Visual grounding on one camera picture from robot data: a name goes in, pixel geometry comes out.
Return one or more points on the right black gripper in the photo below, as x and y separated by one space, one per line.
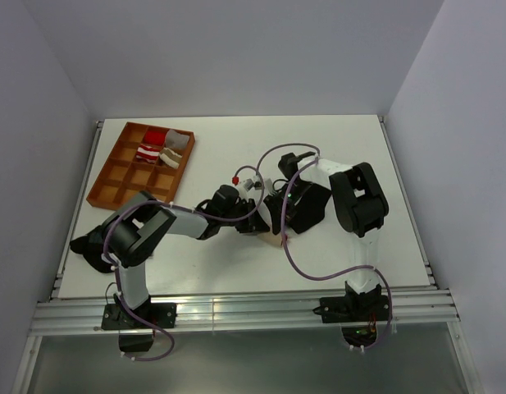
275 210

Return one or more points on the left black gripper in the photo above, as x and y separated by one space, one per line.
252 225

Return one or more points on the beige red sock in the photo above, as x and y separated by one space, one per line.
272 239

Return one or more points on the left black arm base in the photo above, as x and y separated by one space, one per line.
135 336

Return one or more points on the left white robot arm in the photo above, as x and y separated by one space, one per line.
135 230

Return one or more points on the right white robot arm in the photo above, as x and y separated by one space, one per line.
359 202

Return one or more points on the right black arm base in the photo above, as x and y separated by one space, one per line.
358 317

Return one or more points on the red white striped sock roll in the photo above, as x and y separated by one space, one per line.
147 153

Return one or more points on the beige white rolled sock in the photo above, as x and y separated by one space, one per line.
170 158

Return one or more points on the grey rolled sock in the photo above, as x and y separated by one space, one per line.
176 140

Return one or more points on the orange compartment tray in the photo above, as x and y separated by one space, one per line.
122 175

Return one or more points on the red rolled sock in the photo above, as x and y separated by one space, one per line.
155 136

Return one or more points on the black patterned sock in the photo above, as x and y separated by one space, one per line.
86 250

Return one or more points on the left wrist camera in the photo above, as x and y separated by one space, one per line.
250 184

